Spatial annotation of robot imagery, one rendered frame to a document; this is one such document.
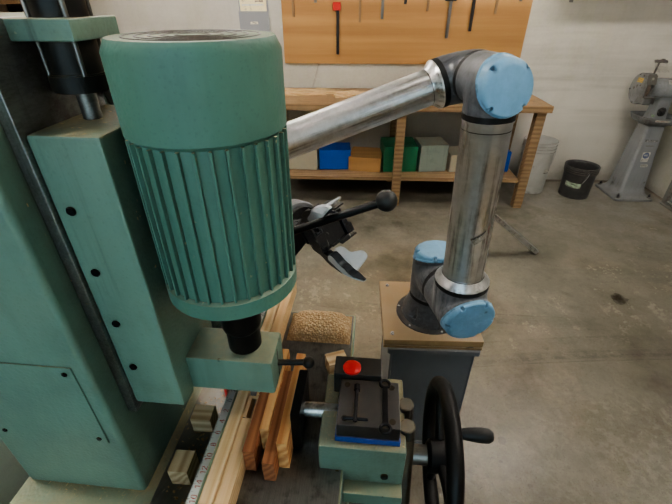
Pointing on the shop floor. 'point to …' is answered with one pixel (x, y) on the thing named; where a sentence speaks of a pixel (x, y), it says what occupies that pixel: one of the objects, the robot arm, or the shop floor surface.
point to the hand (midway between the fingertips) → (346, 249)
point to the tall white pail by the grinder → (540, 163)
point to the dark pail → (578, 178)
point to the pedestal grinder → (642, 136)
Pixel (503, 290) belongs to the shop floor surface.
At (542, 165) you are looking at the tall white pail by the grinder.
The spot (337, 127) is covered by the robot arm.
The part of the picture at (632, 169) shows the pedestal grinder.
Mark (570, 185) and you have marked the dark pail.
